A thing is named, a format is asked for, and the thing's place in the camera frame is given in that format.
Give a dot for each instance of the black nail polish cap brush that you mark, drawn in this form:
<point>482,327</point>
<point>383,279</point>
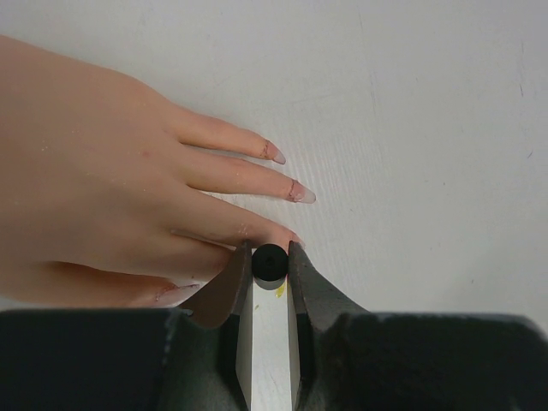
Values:
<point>269,266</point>

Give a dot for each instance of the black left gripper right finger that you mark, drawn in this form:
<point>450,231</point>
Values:
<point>342,357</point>

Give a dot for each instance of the mannequin hand with nails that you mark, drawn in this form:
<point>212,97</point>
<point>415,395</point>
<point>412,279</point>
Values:
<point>111,195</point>

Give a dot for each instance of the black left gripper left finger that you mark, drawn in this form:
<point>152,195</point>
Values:
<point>209,366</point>

